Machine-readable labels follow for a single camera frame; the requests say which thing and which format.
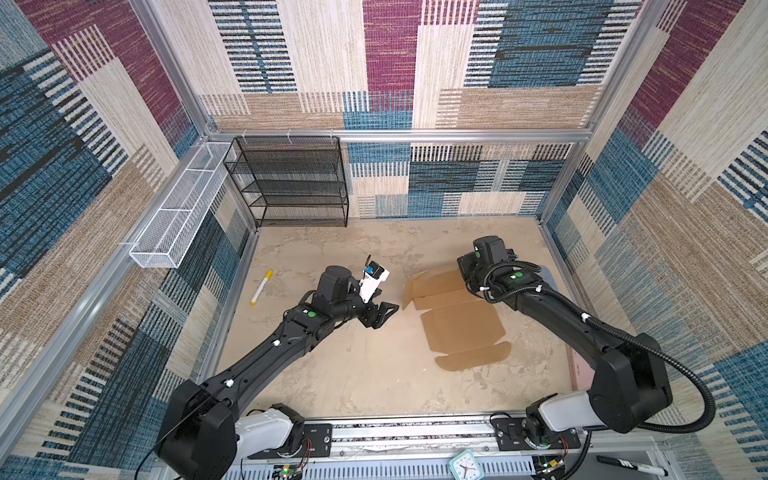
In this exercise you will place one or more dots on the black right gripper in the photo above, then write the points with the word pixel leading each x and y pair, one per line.
pixel 464 263

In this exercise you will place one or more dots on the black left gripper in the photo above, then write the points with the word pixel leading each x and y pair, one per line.
pixel 368 320

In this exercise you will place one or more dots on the brown cardboard box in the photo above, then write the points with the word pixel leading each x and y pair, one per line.
pixel 465 332

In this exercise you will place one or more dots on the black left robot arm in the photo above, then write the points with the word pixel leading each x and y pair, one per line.
pixel 206 428

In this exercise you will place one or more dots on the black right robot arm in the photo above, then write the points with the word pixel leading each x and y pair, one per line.
pixel 630 384

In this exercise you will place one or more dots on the yellow-capped white marker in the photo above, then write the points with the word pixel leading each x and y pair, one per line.
pixel 261 287

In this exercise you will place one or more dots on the pink flat case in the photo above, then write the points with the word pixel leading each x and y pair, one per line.
pixel 581 372

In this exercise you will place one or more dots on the small teal alarm clock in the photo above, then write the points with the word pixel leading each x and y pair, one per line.
pixel 465 466

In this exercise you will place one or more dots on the black marker pen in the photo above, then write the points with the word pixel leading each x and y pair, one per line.
pixel 631 465

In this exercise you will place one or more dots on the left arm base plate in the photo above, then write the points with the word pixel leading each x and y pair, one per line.
pixel 315 438

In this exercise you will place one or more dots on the black wire shelf rack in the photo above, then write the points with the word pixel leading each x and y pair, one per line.
pixel 290 181

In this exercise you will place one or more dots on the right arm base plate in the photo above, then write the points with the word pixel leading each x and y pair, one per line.
pixel 518 433

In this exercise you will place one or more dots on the white wire mesh basket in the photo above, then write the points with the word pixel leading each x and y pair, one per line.
pixel 166 239

